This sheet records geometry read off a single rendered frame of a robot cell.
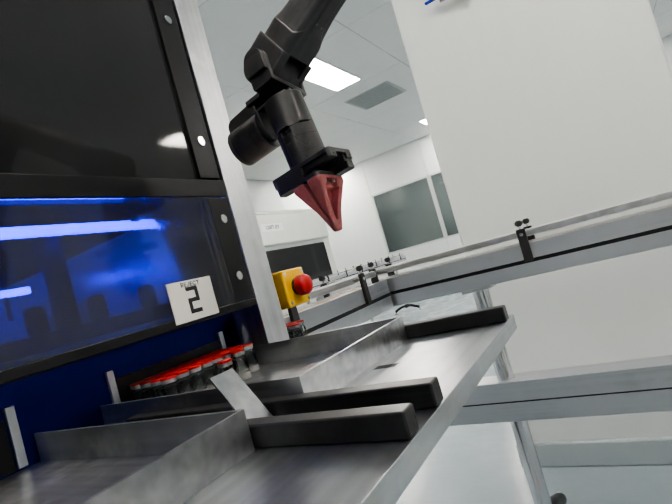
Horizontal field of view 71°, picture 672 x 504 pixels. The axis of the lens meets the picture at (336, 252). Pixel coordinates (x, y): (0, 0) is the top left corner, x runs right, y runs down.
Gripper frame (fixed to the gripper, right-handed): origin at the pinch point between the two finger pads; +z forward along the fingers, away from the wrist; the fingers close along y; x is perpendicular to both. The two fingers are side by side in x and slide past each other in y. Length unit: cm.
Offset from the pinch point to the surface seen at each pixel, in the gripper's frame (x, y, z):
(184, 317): 9.7, 23.6, 3.2
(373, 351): 4.9, -0.6, 17.2
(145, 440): 28.6, 12.6, 15.0
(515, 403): -84, 14, 57
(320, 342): -5.4, 13.9, 14.5
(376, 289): -72, 35, 10
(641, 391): -84, -18, 61
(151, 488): 37.7, -0.6, 16.5
